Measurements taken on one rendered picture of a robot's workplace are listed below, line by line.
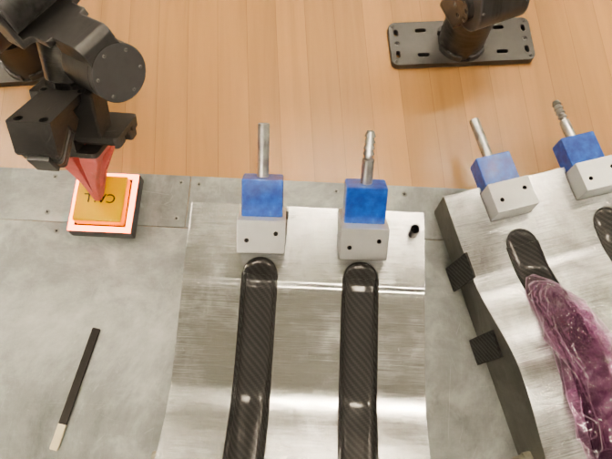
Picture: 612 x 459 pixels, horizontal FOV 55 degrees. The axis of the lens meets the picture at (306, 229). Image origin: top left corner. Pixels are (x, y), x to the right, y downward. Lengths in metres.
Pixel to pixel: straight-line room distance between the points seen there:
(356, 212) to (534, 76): 0.39
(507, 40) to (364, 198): 0.39
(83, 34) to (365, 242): 0.33
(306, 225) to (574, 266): 0.31
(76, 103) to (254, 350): 0.31
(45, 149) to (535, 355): 0.52
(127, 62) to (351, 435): 0.42
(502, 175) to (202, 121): 0.39
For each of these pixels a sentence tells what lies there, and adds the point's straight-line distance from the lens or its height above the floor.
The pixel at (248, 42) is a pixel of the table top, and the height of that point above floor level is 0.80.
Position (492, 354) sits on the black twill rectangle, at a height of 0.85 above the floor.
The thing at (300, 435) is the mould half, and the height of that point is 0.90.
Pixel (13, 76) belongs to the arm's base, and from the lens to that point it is 0.91.
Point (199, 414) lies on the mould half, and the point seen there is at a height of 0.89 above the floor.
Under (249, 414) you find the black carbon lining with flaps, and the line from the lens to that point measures 0.62.
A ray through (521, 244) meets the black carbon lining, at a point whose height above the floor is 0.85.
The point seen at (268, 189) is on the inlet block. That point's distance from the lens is 0.60.
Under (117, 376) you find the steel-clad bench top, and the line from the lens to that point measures 0.74.
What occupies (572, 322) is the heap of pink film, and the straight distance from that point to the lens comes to 0.66.
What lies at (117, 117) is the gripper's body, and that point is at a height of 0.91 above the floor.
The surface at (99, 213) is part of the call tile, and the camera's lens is 0.75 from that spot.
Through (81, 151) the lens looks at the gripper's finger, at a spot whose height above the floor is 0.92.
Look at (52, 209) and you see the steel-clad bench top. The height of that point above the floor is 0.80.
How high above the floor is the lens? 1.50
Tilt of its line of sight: 71 degrees down
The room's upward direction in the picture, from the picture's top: straight up
